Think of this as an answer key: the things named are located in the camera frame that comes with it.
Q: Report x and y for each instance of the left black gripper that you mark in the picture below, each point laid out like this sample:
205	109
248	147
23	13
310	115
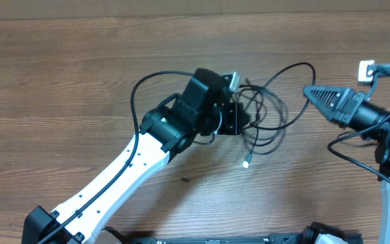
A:
235	125

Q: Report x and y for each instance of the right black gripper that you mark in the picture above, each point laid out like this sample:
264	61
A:
352	99

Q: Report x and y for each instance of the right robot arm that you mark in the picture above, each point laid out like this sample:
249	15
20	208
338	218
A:
367	116

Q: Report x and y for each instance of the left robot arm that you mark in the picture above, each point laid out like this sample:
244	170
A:
205	108

